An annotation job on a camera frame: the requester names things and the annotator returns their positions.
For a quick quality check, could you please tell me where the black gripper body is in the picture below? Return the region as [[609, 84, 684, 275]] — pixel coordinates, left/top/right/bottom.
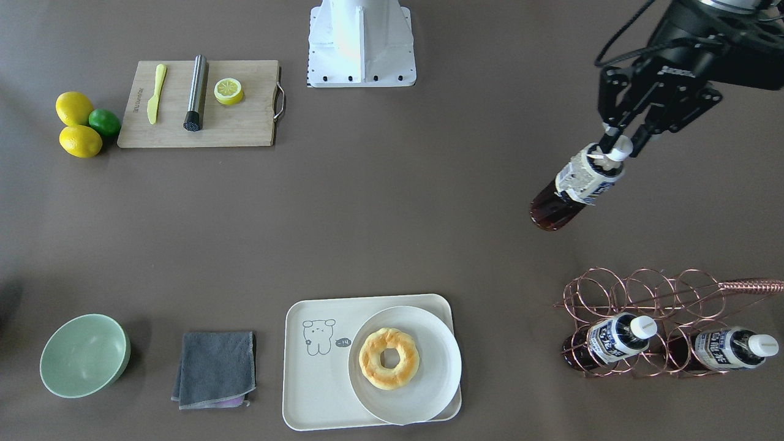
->
[[598, 58, 723, 134]]

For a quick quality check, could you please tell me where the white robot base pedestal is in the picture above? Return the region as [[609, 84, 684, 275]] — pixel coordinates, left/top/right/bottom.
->
[[306, 1, 417, 88]]

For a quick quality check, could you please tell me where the white round plate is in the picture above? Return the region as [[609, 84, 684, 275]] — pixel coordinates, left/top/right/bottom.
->
[[348, 305, 462, 425]]

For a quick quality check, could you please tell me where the grey folded cloth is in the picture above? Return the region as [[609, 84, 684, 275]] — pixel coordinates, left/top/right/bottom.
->
[[171, 330, 257, 410]]

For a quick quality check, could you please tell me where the bamboo cutting board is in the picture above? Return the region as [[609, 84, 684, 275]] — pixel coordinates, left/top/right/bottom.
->
[[117, 59, 285, 149]]

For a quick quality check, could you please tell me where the glazed donut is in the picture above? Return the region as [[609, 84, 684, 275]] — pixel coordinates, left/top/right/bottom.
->
[[356, 327, 420, 391]]

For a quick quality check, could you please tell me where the green lime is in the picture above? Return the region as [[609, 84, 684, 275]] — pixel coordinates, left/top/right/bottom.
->
[[88, 108, 121, 138]]

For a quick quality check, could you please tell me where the yellow lemon far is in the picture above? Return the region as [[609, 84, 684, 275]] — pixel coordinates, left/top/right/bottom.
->
[[55, 91, 94, 126]]

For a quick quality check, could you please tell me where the yellow lemon near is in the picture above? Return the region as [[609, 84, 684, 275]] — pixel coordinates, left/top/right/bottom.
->
[[59, 125, 103, 158]]

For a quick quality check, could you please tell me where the yellow lemon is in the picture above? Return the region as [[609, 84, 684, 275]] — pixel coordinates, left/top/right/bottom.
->
[[59, 125, 103, 158], [55, 91, 94, 126]]

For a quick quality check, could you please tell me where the mint green bowl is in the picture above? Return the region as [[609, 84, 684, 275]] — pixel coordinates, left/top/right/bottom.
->
[[39, 314, 131, 399]]

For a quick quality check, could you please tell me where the cream rabbit tray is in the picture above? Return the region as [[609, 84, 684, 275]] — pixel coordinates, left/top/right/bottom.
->
[[282, 293, 462, 431]]

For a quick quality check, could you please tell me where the copper wire bottle rack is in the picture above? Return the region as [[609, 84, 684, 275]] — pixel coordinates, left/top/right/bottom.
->
[[560, 268, 782, 377]]

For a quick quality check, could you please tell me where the steel muddler black tip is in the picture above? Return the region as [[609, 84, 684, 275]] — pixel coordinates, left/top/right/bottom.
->
[[184, 54, 208, 132]]

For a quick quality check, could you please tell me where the tea bottle carried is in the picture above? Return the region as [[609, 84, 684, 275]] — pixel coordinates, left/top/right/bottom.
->
[[530, 136, 633, 231]]

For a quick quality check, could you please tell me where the tea bottle rack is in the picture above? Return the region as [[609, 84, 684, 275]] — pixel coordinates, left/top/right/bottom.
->
[[562, 312, 658, 371], [666, 326, 779, 374]]

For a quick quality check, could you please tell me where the half lemon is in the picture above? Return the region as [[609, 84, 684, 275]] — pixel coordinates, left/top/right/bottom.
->
[[213, 78, 244, 105]]

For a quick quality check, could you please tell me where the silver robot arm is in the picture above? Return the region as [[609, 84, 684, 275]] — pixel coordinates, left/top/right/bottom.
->
[[594, 1, 783, 157]]

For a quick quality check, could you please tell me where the yellow plastic knife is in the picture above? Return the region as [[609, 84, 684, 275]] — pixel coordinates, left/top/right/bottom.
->
[[146, 64, 168, 125]]

